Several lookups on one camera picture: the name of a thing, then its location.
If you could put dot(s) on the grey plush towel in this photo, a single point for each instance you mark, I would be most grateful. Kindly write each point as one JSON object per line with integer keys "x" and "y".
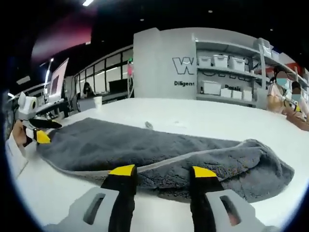
{"x": 120, "y": 147}

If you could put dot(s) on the person's left hand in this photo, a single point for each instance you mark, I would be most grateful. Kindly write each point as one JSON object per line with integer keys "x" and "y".
{"x": 18, "y": 134}

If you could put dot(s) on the computer monitor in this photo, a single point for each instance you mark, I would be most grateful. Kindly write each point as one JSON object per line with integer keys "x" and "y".
{"x": 58, "y": 79}

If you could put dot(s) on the white paper cup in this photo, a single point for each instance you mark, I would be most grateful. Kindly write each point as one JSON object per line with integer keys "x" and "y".
{"x": 98, "y": 102}

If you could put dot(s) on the black display screen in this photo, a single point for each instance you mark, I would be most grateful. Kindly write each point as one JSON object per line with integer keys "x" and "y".
{"x": 118, "y": 85}

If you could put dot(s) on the pink object on pole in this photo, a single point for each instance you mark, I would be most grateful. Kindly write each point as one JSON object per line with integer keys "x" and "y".
{"x": 130, "y": 69}

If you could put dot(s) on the wooden tray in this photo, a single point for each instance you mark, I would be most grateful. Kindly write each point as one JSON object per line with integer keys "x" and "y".
{"x": 299, "y": 122}

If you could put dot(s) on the rectangular ceiling lamp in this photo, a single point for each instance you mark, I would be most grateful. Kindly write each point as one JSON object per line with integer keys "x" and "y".
{"x": 87, "y": 2}

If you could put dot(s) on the grey metal shelving rack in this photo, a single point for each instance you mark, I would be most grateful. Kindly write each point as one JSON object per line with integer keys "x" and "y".
{"x": 195, "y": 67}

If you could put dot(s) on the group of white storage bins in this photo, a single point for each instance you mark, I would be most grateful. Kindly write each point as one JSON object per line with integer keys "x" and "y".
{"x": 220, "y": 60}

